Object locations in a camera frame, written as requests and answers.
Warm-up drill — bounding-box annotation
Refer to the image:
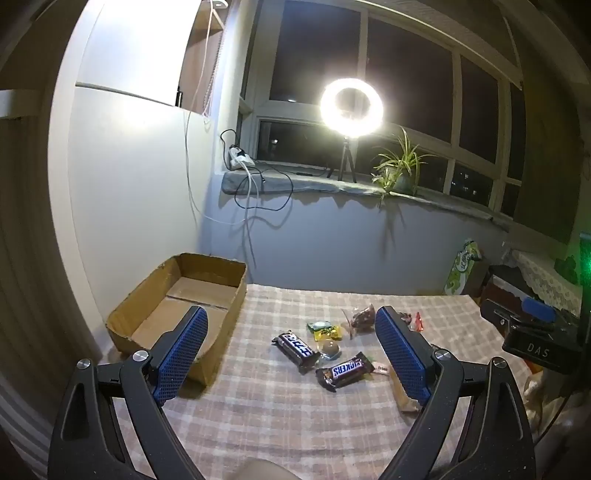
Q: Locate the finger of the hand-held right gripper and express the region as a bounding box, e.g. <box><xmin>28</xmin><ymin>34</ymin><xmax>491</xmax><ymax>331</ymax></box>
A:
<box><xmin>521</xmin><ymin>296</ymin><xmax>557</xmax><ymax>324</ymax></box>
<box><xmin>480</xmin><ymin>299</ymin><xmax>555</xmax><ymax>335</ymax></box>

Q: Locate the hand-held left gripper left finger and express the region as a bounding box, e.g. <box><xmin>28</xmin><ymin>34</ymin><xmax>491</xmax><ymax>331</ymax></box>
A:
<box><xmin>48</xmin><ymin>305</ymin><xmax>211</xmax><ymax>480</ymax></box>

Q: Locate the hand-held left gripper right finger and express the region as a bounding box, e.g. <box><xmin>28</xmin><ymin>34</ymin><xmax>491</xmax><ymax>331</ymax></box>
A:
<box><xmin>375</xmin><ymin>305</ymin><xmax>539</xmax><ymax>480</ymax></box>

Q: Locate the large beige snack packet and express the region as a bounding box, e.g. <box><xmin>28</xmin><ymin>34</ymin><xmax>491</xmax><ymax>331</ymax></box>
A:
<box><xmin>390</xmin><ymin>364</ymin><xmax>423</xmax><ymax>414</ymax></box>

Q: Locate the clear packet of dark fruit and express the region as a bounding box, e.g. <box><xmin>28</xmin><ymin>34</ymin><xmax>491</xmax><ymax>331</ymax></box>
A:
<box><xmin>342</xmin><ymin>303</ymin><xmax>378</xmax><ymax>340</ymax></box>

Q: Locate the brown chocolate bar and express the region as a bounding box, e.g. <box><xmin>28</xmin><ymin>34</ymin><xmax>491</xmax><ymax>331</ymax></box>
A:
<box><xmin>315</xmin><ymin>352</ymin><xmax>374</xmax><ymax>393</ymax></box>
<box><xmin>271</xmin><ymin>330</ymin><xmax>321</xmax><ymax>374</ymax></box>

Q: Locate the cardboard box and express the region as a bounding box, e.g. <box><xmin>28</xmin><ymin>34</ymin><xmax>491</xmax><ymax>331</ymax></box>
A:
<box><xmin>106</xmin><ymin>252</ymin><xmax>248</xmax><ymax>387</ymax></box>

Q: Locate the green yellow candy packet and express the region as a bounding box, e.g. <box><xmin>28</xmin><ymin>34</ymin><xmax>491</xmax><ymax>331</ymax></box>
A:
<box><xmin>307</xmin><ymin>320</ymin><xmax>343</xmax><ymax>342</ymax></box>

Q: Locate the lace cloth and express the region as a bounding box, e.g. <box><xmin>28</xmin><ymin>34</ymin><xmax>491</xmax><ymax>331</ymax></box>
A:
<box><xmin>510</xmin><ymin>249</ymin><xmax>583</xmax><ymax>319</ymax></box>

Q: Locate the dark storage box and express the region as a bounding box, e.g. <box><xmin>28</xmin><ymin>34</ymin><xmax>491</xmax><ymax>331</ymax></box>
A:
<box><xmin>480</xmin><ymin>264</ymin><xmax>527</xmax><ymax>303</ymax></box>

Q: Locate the green printed bag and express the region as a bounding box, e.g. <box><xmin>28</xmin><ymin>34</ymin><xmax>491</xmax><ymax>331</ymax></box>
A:
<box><xmin>444</xmin><ymin>239</ymin><xmax>485</xmax><ymax>296</ymax></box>

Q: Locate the potted spider plant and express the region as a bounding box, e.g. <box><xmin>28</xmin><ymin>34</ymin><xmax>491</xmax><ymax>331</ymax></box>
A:
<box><xmin>370</xmin><ymin>127</ymin><xmax>437</xmax><ymax>204</ymax></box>

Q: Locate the white cabinet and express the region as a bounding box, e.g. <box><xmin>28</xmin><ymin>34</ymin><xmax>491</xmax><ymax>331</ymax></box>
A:
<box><xmin>48</xmin><ymin>0</ymin><xmax>222</xmax><ymax>365</ymax></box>

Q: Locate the white power strip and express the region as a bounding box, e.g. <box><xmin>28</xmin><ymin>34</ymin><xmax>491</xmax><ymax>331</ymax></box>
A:
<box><xmin>228</xmin><ymin>144</ymin><xmax>256</xmax><ymax>171</ymax></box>

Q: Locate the black tripod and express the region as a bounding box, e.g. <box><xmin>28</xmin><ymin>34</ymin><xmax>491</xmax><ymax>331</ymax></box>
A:
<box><xmin>327</xmin><ymin>136</ymin><xmax>357</xmax><ymax>182</ymax></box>

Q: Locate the black cable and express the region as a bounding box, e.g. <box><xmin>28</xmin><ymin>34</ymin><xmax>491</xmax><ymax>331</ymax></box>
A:
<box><xmin>219</xmin><ymin>129</ymin><xmax>294</xmax><ymax>213</ymax></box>

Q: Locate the white window frame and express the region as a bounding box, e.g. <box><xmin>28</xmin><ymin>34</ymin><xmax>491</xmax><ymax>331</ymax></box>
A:
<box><xmin>240</xmin><ymin>0</ymin><xmax>527</xmax><ymax>217</ymax></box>

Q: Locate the ring light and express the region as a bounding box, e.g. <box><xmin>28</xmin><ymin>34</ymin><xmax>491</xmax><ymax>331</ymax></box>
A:
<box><xmin>320</xmin><ymin>78</ymin><xmax>385</xmax><ymax>138</ymax></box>

